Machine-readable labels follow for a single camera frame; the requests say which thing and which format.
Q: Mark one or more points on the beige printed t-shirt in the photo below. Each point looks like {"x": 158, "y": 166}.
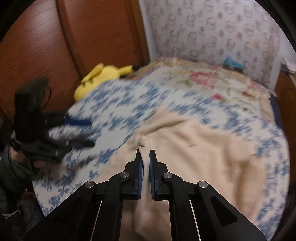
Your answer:
{"x": 193, "y": 152}

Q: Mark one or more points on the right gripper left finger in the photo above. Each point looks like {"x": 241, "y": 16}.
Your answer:
{"x": 94, "y": 210}

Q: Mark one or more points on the yellow Pikachu plush toy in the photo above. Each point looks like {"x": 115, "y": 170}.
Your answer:
{"x": 100, "y": 74}

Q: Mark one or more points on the rose pattern fleece blanket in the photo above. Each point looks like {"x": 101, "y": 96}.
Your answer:
{"x": 227, "y": 86}

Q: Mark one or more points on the wooden sideboard cabinet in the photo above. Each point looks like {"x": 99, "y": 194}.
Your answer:
{"x": 285, "y": 93}

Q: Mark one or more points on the blue item on box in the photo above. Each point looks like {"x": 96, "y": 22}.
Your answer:
{"x": 230, "y": 63}

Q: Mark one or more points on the blue floral white bedsheet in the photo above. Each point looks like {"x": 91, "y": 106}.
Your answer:
{"x": 116, "y": 108}

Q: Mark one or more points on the folded patterned cloth stack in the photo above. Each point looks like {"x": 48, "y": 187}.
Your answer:
{"x": 289, "y": 67}

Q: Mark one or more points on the circle pattern sheer curtain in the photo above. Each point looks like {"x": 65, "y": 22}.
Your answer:
{"x": 211, "y": 31}

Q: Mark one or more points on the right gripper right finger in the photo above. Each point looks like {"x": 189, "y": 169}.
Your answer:
{"x": 197, "y": 210}

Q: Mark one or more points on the person's left hand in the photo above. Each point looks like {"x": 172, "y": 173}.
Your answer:
{"x": 21, "y": 159}

